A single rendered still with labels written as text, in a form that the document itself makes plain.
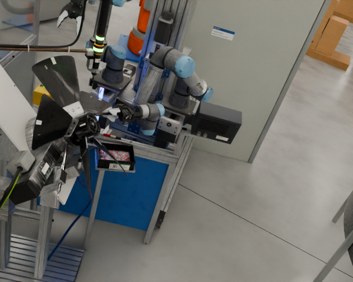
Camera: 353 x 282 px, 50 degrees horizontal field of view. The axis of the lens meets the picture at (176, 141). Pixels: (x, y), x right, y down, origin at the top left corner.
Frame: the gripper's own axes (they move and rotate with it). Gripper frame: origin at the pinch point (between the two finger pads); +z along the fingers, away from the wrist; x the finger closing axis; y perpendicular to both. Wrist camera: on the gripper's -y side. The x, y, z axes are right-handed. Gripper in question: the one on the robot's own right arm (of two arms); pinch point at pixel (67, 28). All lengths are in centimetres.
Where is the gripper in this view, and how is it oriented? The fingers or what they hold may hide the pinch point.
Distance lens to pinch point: 196.2
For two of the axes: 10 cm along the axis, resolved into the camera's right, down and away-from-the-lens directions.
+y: -2.4, 1.3, 9.6
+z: -2.8, 9.4, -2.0
